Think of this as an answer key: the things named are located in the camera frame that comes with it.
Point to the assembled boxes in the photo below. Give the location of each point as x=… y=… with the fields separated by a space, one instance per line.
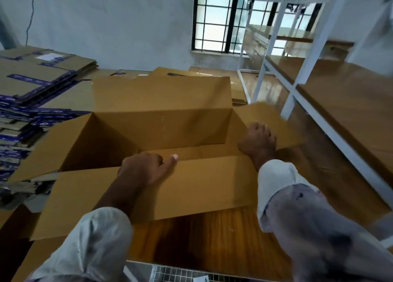
x=37 y=260

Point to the person's left forearm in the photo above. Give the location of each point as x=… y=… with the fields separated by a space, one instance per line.
x=120 y=196

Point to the person's left hand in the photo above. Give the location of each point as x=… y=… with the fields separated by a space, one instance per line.
x=144 y=168

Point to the white paper tag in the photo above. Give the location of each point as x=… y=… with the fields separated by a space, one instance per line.
x=201 y=279

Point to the brown cardboard box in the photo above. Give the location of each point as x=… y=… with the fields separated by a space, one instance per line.
x=196 y=72
x=159 y=106

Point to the black framed window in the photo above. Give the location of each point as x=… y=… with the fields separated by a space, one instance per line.
x=232 y=17

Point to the person's right forearm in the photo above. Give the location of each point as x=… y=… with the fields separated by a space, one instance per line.
x=267 y=162

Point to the person's light grey shirt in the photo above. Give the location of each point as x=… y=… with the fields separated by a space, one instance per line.
x=331 y=229

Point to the wooden table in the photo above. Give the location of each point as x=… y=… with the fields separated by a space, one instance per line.
x=215 y=242

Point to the person's right hand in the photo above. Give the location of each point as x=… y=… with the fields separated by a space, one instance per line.
x=258 y=143

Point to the white metal shelf rack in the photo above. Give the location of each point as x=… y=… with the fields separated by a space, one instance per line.
x=307 y=57

